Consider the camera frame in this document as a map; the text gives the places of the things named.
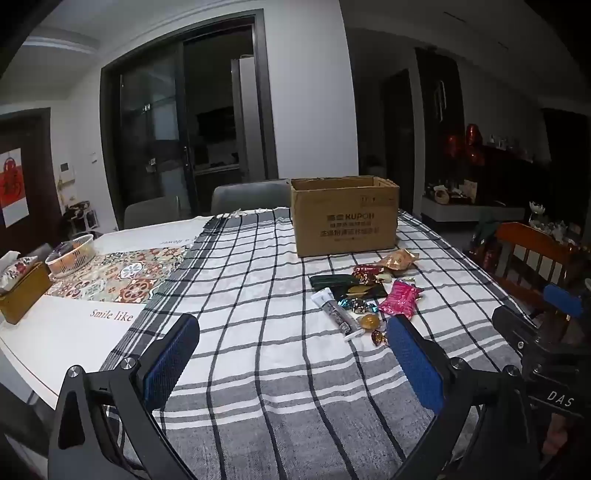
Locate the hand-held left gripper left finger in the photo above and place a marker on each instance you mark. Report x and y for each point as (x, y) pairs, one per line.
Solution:
(171, 357)

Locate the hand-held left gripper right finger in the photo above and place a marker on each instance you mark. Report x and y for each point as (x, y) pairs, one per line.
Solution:
(414, 364)

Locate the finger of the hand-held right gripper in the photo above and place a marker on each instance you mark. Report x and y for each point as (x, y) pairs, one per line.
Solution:
(562, 300)
(512, 325)

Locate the brown candy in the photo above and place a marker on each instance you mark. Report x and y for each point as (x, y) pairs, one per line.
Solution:
(379, 338)

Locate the golden round lollipop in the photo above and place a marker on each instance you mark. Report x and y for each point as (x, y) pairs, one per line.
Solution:
(368, 321)

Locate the pink snack packet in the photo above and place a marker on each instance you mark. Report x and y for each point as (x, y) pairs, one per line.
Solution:
(400, 300)

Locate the blue candy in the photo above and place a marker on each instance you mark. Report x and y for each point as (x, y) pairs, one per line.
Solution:
(353, 304)

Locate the black gold snack packet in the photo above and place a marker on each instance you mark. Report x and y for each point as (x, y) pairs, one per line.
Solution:
(362, 290)

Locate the small pale green candy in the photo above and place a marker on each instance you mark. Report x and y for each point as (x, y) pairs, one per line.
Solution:
(384, 277)

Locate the white stick sachet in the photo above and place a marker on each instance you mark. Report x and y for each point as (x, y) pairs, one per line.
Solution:
(330, 309)

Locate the red candy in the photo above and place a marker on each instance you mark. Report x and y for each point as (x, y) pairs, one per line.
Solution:
(365, 272)

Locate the orange snack packet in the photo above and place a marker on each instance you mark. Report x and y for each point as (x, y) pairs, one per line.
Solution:
(398, 259)

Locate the dark green snack packet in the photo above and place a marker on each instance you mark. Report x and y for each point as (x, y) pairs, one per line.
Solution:
(330, 281)

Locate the brown cardboard box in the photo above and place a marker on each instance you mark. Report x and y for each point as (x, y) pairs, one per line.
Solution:
(346, 217)

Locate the person's right hand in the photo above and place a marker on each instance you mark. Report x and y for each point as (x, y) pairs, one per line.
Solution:
(556, 436)

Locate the brown wooden chair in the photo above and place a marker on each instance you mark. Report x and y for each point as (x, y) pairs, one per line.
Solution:
(531, 249)

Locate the green cloth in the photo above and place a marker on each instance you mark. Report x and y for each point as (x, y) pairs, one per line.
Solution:
(485, 233)

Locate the floral patterned table runner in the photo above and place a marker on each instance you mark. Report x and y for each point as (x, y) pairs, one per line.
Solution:
(124, 272)

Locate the black white checkered tablecloth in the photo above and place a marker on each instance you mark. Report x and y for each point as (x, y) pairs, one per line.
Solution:
(277, 360)

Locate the white placemat with lettering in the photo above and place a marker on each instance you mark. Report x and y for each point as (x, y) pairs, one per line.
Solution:
(64, 337)
(152, 235)

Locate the white low sideboard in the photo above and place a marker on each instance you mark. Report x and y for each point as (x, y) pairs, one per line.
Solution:
(471, 211)

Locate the white plastic basket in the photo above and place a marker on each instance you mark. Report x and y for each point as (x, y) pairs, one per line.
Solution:
(76, 258)

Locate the grey upholstered chair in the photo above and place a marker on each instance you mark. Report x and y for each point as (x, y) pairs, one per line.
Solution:
(249, 196)
(150, 212)

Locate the woven basket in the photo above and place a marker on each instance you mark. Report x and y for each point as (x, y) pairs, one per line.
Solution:
(441, 194)

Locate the tissue box with floral cover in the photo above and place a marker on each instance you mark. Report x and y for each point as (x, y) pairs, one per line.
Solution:
(23, 290)

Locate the cluttered small shelf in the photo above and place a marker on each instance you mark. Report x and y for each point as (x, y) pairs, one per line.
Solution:
(81, 217)

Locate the red foil balloons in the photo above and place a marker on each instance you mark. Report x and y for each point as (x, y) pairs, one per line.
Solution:
(473, 143)

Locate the dark brown room door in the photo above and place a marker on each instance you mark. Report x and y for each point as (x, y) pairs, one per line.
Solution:
(39, 184)

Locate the dark tall cabinet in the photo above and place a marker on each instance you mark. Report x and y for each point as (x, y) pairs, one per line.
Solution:
(438, 120)

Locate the dark interior door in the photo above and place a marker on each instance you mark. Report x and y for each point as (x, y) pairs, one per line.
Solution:
(398, 138)

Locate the dark framed sliding glass door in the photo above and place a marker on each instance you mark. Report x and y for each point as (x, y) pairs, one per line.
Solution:
(152, 129)

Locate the red and white door poster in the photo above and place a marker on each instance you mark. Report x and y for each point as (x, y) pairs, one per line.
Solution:
(13, 187)

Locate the white wall intercom panel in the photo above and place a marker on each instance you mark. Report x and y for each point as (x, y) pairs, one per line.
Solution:
(66, 173)

